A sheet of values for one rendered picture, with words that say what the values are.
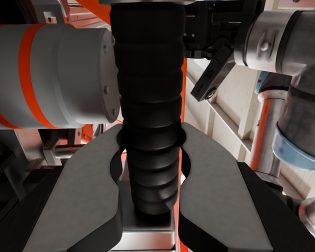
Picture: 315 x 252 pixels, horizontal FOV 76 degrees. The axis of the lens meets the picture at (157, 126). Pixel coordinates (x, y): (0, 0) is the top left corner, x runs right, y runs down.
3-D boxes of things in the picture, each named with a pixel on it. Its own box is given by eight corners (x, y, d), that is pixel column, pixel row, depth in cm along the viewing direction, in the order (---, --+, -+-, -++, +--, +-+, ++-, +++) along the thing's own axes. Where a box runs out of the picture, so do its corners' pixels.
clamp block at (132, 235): (47, 232, 14) (65, 270, 17) (176, 230, 14) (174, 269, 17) (73, 179, 19) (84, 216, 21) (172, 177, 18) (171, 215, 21)
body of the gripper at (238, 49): (201, 2, 36) (273, -1, 28) (198, 52, 40) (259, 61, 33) (173, 2, 31) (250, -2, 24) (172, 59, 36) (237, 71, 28)
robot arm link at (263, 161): (305, 76, 72) (277, 237, 59) (259, 71, 78) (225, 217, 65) (318, 54, 61) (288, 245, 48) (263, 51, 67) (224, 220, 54)
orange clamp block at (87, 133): (53, 140, 54) (68, 145, 63) (82, 139, 54) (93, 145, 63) (56, 115, 56) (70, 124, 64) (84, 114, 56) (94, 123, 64)
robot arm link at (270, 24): (288, 67, 30) (267, 79, 25) (257, 62, 33) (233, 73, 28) (306, 9, 26) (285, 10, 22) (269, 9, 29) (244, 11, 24)
